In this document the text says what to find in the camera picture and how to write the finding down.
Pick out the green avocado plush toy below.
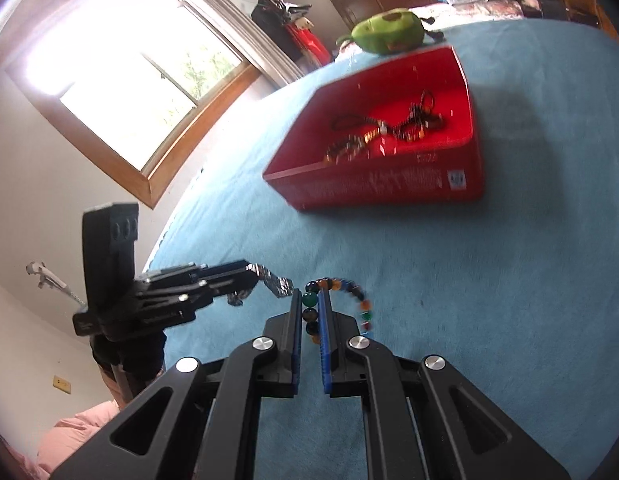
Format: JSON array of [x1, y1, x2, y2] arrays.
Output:
[[335, 8, 445, 55]]

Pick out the wooden desk with items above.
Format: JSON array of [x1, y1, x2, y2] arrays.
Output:
[[562, 0, 619, 42]]

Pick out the black braided cord pendant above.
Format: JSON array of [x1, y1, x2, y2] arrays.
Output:
[[331, 114, 402, 138]]

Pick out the red hanging bag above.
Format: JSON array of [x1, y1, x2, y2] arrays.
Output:
[[285, 18, 333, 66]]

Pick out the black bead necklace amber accents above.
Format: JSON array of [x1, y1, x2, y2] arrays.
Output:
[[395, 91, 445, 142]]

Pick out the wooden framed window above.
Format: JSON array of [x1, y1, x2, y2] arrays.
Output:
[[0, 0, 259, 207]]

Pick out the pink sleeved left forearm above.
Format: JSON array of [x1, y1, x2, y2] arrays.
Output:
[[36, 401, 119, 479]]

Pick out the red rectangular tin box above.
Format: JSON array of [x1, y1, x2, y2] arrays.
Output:
[[262, 44, 484, 210]]

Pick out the multicolour agate bead bracelet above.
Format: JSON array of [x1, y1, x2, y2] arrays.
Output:
[[300, 275, 375, 346]]

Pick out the brown wooden bead bracelet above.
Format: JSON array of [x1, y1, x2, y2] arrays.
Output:
[[322, 134, 373, 165]]

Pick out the yellow wall socket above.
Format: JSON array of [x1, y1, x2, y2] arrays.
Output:
[[52, 375, 72, 394]]

